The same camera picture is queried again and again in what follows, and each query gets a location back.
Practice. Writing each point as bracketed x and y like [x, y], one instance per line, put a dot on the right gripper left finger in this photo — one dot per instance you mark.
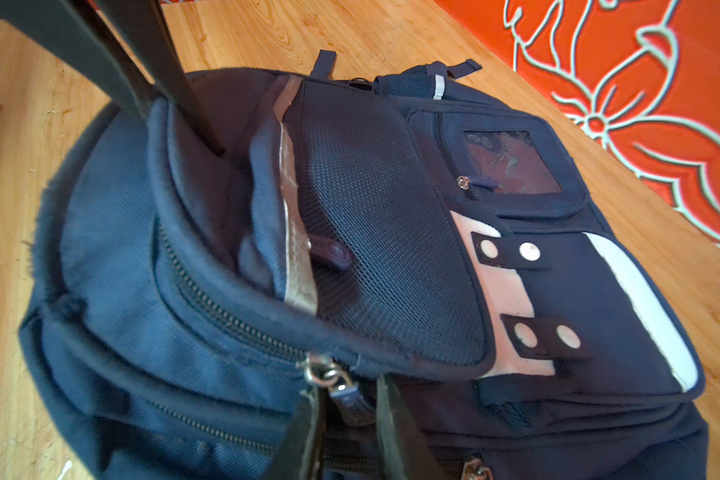
[300, 453]

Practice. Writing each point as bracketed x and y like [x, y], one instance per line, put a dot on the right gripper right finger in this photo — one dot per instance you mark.
[404, 453]

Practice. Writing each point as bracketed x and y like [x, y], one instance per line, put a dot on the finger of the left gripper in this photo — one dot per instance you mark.
[74, 32]
[142, 24]

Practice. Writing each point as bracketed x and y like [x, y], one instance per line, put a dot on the navy blue student backpack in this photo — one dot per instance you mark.
[185, 302]

